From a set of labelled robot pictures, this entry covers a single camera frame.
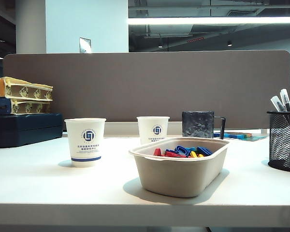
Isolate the red LED sign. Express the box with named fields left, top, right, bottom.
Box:
left=187, top=36, right=205, bottom=44

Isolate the beige divider base rail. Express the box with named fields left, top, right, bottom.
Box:
left=103, top=121, right=184, bottom=138

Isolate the dark marbled plastic cup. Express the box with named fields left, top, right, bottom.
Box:
left=182, top=111, right=227, bottom=140

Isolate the teal flat sheet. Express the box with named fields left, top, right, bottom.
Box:
left=241, top=135, right=269, bottom=142

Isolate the brown fabric desk divider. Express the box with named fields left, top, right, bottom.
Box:
left=2, top=50, right=290, bottom=130

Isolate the framed wall sign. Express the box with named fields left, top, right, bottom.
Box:
left=79, top=37, right=92, bottom=54

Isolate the white paper cup blue logo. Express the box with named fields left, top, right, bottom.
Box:
left=64, top=117, right=107, bottom=168
left=136, top=116, right=171, bottom=145

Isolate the black mesh pen holder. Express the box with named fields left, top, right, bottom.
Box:
left=267, top=110, right=290, bottom=173

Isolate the red flat plastic letter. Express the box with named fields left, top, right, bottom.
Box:
left=164, top=149, right=189, bottom=158

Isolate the blue wooden block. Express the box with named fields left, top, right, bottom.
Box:
left=214, top=132, right=244, bottom=139

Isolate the large dark blue case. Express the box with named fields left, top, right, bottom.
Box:
left=0, top=112, right=64, bottom=148

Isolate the beige pulp tray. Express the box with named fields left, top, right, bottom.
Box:
left=129, top=136, right=231, bottom=198

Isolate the small blue box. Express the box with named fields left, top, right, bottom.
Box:
left=0, top=97, right=12, bottom=116

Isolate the blue flat plastic letter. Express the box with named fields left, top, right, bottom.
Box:
left=197, top=145, right=213, bottom=157

